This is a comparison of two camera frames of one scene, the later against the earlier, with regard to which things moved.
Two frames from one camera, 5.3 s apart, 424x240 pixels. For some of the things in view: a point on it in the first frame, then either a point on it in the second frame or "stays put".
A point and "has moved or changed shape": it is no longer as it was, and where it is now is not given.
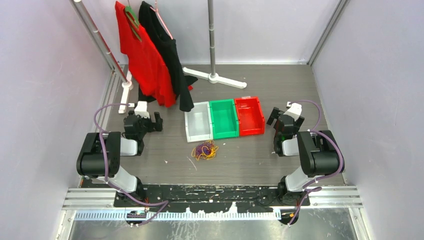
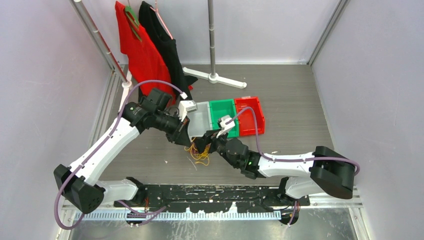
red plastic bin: x=251 y=121 stays put
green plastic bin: x=225 y=123 stays put
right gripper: x=275 y=114 -> x=209 y=137
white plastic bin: x=198 y=122 stays put
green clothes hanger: x=133 y=21 stays put
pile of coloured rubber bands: x=206 y=150 has moved or changed shape
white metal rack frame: x=214 y=77 stays put
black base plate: x=214 y=198 stays put
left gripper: x=153 y=126 -> x=180 y=136
